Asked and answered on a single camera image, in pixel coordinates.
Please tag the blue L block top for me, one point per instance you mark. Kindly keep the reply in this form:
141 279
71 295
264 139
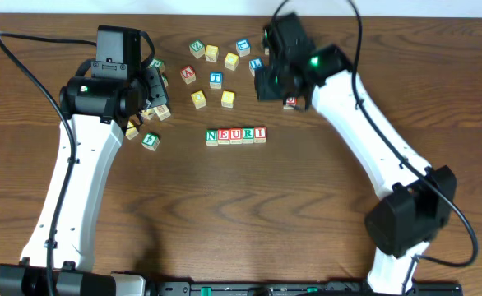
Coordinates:
243 47

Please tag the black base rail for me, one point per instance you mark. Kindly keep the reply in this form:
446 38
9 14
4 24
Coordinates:
281 289

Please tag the green Z block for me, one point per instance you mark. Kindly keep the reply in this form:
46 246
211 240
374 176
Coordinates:
197 48

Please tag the yellow block top row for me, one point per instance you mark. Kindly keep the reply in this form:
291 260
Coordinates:
211 53

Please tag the green N block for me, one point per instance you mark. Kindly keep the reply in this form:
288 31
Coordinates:
212 137

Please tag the yellow Q block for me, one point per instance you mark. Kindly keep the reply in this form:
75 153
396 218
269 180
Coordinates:
231 61

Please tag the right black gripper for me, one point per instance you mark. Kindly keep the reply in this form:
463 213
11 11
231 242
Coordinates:
266 88

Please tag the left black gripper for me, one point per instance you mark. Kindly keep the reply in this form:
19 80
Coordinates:
155 88

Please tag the plain pineapple block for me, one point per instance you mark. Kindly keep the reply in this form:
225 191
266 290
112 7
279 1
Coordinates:
162 112

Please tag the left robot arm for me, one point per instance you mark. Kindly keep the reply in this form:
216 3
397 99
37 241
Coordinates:
59 257

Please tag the red E block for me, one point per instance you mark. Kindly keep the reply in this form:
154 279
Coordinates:
223 136

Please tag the green J block left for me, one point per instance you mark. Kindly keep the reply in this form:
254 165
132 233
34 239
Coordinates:
159 64

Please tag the blue l block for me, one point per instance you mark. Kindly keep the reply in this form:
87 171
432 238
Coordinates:
255 65
243 47

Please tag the yellow O block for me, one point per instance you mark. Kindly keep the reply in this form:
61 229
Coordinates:
198 99

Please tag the blue T block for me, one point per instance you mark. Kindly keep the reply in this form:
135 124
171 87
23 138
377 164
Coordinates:
215 80

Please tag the green R block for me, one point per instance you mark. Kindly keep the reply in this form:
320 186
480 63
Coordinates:
248 135

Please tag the yellow G block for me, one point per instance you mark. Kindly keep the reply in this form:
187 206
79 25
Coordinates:
131 131

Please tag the green 7 block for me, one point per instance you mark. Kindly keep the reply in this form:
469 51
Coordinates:
165 80

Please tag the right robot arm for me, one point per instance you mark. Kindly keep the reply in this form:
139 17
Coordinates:
414 198

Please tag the red I block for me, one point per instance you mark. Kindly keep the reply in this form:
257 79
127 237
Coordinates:
260 134

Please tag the red A block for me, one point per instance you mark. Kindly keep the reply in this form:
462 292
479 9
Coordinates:
188 75

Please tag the blue L block middle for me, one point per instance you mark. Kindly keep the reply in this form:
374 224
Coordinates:
255 65

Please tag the green 4 block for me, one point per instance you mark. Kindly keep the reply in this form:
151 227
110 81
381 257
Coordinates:
151 141

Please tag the yellow K block left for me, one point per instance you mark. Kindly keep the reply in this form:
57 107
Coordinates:
148 114

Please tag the red u block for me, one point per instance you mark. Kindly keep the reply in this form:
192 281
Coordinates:
236 135
290 103

